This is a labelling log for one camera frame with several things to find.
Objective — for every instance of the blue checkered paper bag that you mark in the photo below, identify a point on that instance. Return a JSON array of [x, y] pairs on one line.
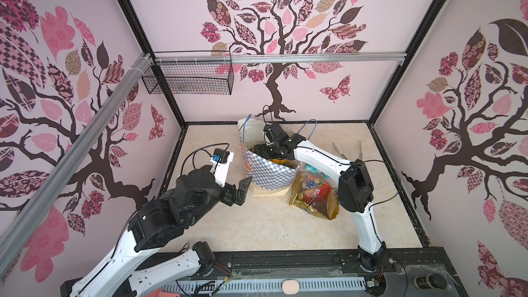
[[269, 178]]

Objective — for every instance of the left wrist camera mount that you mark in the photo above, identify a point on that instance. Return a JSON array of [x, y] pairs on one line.
[[221, 161]]

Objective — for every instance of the black wire basket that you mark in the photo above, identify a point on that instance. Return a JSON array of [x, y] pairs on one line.
[[191, 72]]

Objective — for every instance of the teal snack packet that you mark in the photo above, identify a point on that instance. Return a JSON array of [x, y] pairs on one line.
[[314, 171]]

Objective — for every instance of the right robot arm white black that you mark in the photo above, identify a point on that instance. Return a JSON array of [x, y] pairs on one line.
[[355, 188]]

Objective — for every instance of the black round knob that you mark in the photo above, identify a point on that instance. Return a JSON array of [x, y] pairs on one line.
[[433, 281]]

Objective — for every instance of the white slotted cable duct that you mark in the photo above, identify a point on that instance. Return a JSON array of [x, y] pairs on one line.
[[246, 286]]

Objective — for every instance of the beige round sticker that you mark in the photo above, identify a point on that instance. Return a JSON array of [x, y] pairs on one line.
[[291, 287]]

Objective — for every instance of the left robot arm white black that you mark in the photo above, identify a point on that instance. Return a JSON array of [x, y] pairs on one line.
[[121, 272]]

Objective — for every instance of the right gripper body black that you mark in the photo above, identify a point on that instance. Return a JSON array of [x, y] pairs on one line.
[[266, 149]]

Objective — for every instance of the aluminium rail left wall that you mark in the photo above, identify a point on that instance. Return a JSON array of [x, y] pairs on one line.
[[21, 229]]

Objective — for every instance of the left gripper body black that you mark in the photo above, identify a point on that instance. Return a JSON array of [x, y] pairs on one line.
[[227, 193]]

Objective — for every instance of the aluminium rail wall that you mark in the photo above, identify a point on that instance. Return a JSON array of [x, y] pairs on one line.
[[283, 58], [21, 229]]

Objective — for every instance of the red object at base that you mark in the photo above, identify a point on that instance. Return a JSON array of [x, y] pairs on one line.
[[160, 293]]

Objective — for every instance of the aluminium rail back wall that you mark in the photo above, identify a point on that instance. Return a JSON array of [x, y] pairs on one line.
[[283, 58]]

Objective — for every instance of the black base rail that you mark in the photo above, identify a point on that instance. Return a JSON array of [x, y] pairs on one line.
[[394, 278]]

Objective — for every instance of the gold candy bag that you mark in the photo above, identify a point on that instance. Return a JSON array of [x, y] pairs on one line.
[[314, 195]]

